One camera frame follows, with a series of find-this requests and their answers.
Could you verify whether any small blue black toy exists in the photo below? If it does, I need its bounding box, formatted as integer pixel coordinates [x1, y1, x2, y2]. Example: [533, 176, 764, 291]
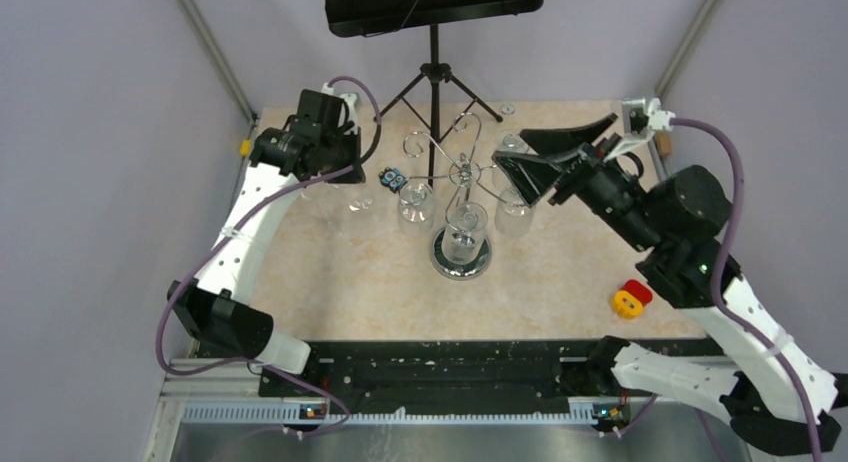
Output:
[378, 167, 408, 194]

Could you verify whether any ribbed wine glass right-front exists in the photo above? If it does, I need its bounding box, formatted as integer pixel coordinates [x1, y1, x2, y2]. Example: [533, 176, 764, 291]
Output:
[495, 187, 535, 238]

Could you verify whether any ribbed wine glass left-front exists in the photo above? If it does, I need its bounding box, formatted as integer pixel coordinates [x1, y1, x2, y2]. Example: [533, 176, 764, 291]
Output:
[397, 182, 435, 236]

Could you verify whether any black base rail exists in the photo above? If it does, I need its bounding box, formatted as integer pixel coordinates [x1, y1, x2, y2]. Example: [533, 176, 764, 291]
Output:
[165, 338, 664, 440]

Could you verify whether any clear wine glass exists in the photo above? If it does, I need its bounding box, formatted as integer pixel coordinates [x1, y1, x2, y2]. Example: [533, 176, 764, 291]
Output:
[301, 184, 344, 231]
[345, 183, 375, 214]

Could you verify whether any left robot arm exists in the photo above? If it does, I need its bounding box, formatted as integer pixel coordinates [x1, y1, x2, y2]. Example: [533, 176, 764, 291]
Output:
[168, 87, 364, 396]

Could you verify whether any yellow red toy block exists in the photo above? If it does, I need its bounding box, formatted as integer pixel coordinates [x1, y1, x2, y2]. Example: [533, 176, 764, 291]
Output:
[610, 279, 654, 320]

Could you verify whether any clear wine glass back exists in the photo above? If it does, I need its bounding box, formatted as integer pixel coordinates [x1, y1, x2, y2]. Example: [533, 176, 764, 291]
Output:
[345, 183, 375, 214]

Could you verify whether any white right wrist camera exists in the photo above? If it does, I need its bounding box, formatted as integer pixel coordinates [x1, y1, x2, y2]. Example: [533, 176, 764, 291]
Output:
[604, 97, 677, 162]

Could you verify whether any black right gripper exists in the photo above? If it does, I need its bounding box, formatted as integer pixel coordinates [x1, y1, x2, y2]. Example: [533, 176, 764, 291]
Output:
[491, 113, 661, 251]

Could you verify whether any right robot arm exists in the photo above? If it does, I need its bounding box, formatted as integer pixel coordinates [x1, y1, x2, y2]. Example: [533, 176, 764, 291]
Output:
[492, 115, 847, 460]

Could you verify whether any ribbed wine glass upper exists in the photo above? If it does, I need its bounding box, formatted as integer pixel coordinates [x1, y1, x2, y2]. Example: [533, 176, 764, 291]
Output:
[492, 133, 530, 165]

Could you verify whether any black music stand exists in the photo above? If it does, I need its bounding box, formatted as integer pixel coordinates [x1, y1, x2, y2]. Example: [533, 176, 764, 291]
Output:
[320, 0, 546, 189]

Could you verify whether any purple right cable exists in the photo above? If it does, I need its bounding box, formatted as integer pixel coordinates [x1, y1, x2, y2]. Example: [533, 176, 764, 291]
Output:
[669, 117, 826, 462]

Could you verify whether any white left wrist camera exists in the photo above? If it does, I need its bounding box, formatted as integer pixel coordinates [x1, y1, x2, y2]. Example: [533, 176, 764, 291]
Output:
[321, 82, 360, 134]

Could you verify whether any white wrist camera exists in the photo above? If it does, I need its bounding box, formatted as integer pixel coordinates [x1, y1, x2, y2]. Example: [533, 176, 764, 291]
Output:
[321, 82, 360, 134]
[604, 97, 677, 162]

